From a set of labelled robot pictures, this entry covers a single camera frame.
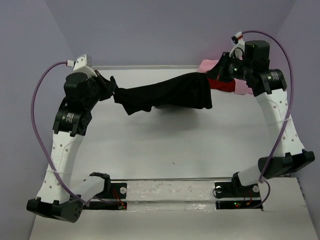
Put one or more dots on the black t-shirt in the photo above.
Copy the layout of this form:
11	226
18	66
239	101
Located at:
190	90

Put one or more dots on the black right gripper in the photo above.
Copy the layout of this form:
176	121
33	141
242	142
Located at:
216	72

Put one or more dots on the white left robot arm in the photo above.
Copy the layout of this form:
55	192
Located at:
55	199

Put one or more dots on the pink t-shirt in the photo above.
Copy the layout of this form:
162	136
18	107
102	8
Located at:
241	87

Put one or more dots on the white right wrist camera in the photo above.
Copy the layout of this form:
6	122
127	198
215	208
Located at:
238	49

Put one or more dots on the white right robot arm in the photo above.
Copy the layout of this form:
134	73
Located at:
288	155

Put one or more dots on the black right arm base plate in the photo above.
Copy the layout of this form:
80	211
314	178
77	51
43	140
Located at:
227	198

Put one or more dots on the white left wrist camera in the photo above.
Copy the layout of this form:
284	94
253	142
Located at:
83	64

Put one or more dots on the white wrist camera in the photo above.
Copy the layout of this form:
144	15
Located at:
83	64
238	49

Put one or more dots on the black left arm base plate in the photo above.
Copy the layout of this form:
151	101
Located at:
114	200

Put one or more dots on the red t-shirt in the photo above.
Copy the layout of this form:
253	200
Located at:
228	87

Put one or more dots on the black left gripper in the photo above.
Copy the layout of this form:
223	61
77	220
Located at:
109	85

